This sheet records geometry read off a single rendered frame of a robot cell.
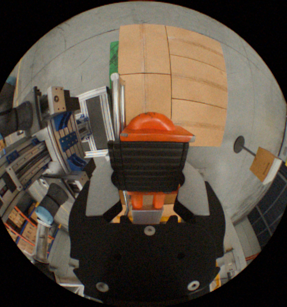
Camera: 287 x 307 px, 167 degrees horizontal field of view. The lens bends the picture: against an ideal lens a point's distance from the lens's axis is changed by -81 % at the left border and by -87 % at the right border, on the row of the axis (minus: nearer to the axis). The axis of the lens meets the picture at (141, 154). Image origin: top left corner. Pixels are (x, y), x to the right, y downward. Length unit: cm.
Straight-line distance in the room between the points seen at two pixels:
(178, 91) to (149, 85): 23
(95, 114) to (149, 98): 71
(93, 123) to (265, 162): 240
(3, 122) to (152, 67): 93
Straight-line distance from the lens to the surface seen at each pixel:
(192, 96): 87
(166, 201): 47
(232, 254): 140
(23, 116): 57
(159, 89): 79
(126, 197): 15
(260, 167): 183
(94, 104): 125
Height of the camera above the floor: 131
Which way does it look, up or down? 63 degrees down
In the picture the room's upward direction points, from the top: 177 degrees counter-clockwise
